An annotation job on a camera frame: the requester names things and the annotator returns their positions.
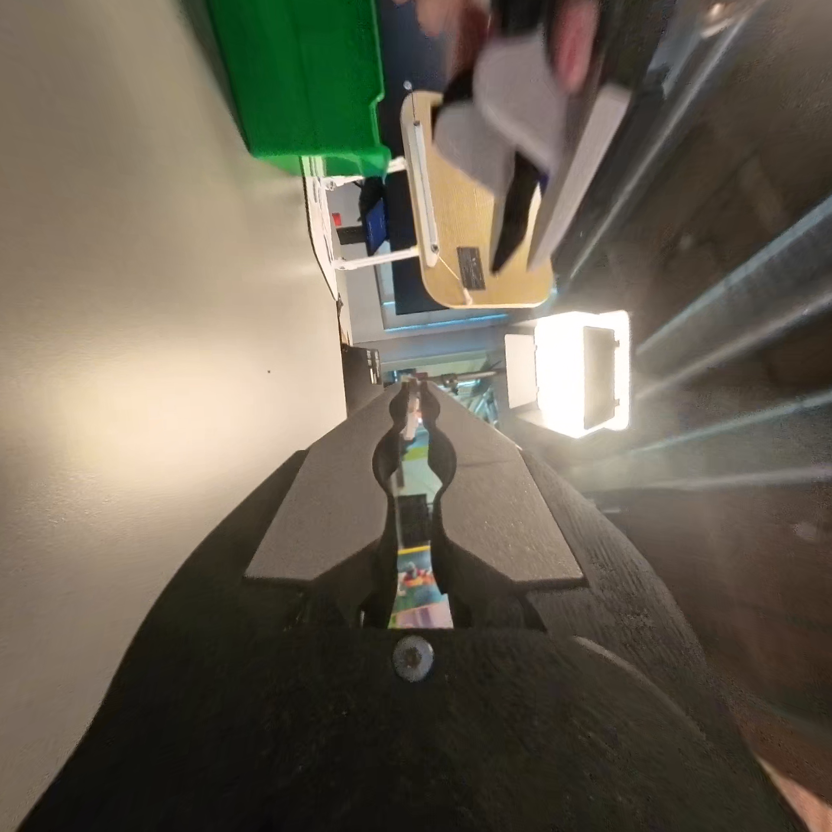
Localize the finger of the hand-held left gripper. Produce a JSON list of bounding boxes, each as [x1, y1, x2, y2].
[[432, 32, 568, 274], [525, 84, 633, 270]]

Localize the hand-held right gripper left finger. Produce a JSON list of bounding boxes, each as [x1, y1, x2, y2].
[[245, 381, 409, 618]]

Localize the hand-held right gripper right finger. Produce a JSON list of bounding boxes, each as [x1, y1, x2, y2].
[[419, 381, 584, 626]]

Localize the green plastic bin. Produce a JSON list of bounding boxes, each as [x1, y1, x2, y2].
[[182, 0, 300, 160], [296, 0, 393, 178]]

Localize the yellow lego set box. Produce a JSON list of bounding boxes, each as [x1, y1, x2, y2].
[[389, 546, 455, 630]]

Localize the person's left hand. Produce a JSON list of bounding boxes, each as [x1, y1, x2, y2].
[[416, 0, 600, 93]]

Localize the studio light panel with stand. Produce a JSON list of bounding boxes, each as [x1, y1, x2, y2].
[[422, 311, 631, 439]]

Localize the small blue screen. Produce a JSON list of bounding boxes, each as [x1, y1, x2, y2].
[[363, 198, 392, 256]]

